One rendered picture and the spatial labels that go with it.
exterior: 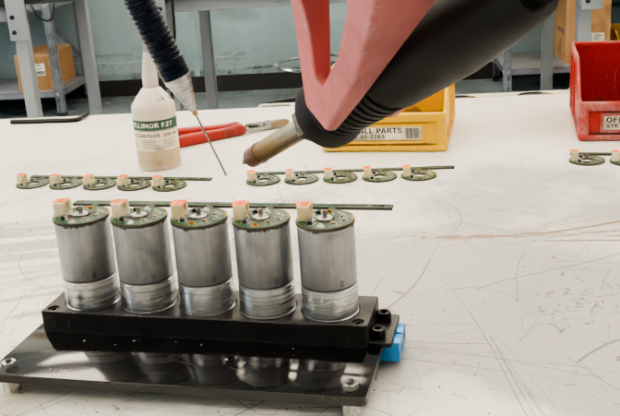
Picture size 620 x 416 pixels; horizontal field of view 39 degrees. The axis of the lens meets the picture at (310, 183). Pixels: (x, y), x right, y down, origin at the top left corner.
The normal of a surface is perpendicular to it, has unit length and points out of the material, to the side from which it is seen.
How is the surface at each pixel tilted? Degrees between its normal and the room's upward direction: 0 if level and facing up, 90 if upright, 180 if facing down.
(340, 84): 99
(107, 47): 90
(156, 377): 0
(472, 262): 0
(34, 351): 0
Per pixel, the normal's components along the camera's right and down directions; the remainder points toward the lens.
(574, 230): -0.07, -0.95
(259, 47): -0.07, 0.30
